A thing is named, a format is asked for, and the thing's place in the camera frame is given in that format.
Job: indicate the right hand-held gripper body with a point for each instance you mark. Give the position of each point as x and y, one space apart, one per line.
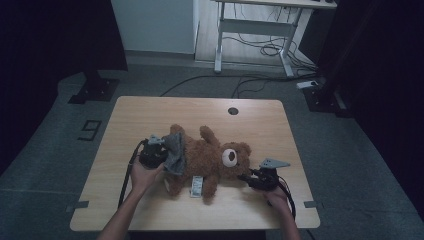
268 178

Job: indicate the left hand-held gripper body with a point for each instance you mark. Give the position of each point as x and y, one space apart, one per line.
151 155

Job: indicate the grey cloth garment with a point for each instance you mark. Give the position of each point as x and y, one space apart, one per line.
175 153

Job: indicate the brown teddy bear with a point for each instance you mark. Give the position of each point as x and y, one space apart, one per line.
203 156

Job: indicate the person's right hand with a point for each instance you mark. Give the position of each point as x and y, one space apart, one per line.
278 200

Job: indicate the person's left hand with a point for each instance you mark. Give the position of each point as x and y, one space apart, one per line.
143 178

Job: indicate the grey tape strip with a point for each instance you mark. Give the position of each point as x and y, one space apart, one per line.
77 206
310 204

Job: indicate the dark round table grommet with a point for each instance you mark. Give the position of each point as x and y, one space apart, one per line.
233 111

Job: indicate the black stand base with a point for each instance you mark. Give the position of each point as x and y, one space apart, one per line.
325 101
96 90

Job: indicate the white power strip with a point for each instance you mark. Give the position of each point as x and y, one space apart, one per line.
307 84

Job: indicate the dark curtain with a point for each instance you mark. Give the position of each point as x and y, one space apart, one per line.
50 50
383 66

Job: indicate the white desk frame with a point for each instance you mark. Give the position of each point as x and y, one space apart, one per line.
256 26

